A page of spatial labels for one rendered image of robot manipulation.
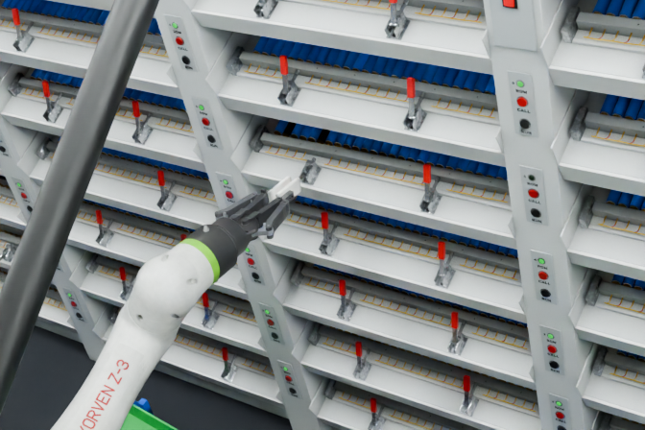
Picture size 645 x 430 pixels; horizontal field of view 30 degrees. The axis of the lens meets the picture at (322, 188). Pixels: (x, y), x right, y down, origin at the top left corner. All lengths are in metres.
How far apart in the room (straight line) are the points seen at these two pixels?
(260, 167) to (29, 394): 1.28
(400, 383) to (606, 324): 0.62
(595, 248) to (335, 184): 0.53
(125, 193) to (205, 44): 0.62
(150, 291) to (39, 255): 1.31
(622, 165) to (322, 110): 0.56
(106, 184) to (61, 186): 2.13
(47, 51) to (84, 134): 1.93
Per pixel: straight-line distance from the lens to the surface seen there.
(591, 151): 1.97
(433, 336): 2.50
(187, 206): 2.68
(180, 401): 3.24
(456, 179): 2.20
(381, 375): 2.70
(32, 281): 0.70
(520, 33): 1.84
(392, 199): 2.25
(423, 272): 2.36
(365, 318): 2.57
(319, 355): 2.78
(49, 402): 3.40
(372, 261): 2.41
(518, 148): 1.99
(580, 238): 2.10
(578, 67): 1.85
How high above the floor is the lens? 2.29
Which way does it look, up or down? 38 degrees down
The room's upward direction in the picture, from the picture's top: 15 degrees counter-clockwise
